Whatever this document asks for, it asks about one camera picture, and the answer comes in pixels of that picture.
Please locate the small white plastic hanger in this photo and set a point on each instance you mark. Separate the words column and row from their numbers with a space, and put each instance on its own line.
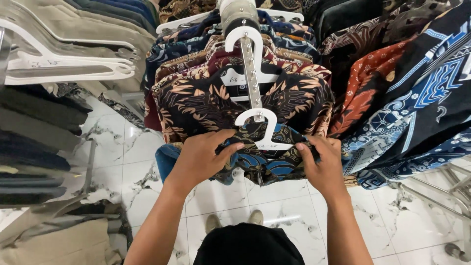
column 271, row 127

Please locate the person's beige shoe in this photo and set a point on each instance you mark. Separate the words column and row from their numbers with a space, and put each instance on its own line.
column 213, row 223
column 256, row 217

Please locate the blue and black batik shirt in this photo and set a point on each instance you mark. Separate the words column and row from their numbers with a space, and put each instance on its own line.
column 263, row 165

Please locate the person's left hand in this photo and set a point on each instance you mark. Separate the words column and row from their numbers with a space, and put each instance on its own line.
column 197, row 158

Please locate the heap of beige clothes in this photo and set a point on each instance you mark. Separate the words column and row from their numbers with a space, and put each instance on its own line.
column 59, row 239

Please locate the person's black shirt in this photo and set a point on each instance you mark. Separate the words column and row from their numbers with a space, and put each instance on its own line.
column 248, row 246

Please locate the person's right hand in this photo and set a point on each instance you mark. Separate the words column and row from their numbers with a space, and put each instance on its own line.
column 325, row 165

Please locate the rack of beige garments with clear hangers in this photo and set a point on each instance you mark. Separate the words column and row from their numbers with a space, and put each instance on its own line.
column 73, row 40

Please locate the person's beige right shoe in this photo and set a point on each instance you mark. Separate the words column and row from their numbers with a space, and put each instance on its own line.
column 256, row 217

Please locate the stack of folded dark trousers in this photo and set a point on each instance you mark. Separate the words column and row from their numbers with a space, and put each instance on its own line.
column 33, row 147

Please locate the rack of dark batik shirts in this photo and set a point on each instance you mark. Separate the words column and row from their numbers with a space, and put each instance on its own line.
column 404, row 92

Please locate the row of hanging batik shirts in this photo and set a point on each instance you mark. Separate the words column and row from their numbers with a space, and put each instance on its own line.
column 176, row 48

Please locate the chrome upright bar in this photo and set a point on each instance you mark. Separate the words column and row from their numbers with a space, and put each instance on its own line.
column 89, row 167

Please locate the white hanger with handwritten mark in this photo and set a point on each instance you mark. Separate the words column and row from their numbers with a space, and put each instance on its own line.
column 235, row 79

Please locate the chrome rack stand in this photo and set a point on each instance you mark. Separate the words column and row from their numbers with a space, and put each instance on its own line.
column 441, row 198

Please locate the person's beige left shoe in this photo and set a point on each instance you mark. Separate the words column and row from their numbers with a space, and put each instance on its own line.
column 213, row 223

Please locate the wide white plastic hanger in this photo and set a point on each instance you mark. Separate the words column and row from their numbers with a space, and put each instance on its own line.
column 173, row 24

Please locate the black brown leaf batik shirt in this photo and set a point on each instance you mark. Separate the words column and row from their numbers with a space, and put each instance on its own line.
column 191, row 106

